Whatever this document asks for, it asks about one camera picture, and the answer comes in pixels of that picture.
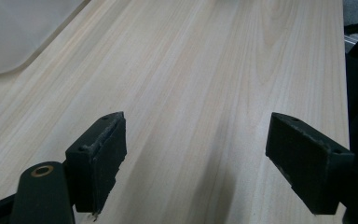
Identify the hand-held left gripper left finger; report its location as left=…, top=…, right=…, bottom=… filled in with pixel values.
left=64, top=111, right=128, bottom=216

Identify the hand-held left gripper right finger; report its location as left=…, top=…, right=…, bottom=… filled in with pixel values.
left=265, top=111, right=355, bottom=216

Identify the clear plastic container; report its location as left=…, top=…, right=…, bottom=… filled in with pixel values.
left=0, top=0, right=91, bottom=76

